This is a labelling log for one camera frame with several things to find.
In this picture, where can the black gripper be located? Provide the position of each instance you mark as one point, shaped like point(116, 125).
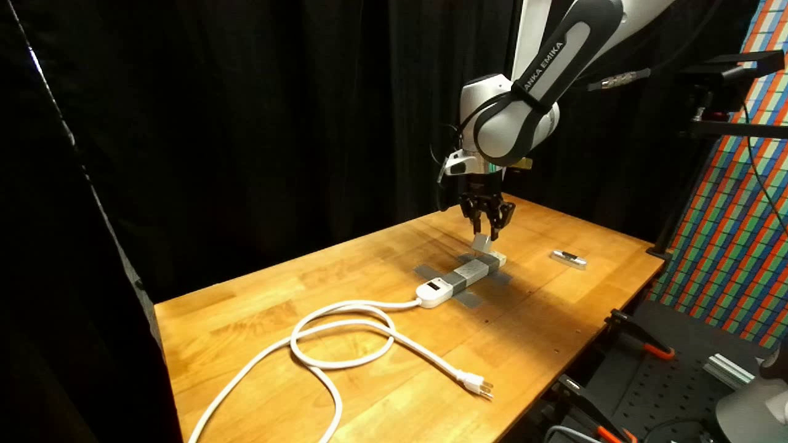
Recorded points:
point(476, 189)

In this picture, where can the small white charger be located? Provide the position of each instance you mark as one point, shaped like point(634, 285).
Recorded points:
point(481, 243)

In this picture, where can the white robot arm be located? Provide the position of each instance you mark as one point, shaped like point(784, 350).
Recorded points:
point(505, 119)

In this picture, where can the grey tape strip far end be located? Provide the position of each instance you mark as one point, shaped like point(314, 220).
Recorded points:
point(487, 263)

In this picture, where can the white power strip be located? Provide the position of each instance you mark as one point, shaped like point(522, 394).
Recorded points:
point(429, 270)

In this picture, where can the small silver black object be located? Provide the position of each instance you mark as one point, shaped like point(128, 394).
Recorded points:
point(572, 258)

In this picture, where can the colourful striped cloth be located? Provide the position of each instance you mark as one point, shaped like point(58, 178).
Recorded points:
point(729, 254)

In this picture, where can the grey lamp head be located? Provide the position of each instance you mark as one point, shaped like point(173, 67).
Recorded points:
point(753, 414)

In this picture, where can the grey tape strip near switch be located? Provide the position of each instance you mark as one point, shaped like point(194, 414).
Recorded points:
point(447, 285)

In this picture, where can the orange handled clamp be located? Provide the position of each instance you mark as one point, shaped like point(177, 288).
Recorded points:
point(649, 343)

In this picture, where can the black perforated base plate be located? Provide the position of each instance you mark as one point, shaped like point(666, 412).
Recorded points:
point(661, 401)

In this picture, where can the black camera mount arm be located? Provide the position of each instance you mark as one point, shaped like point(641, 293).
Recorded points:
point(713, 93)

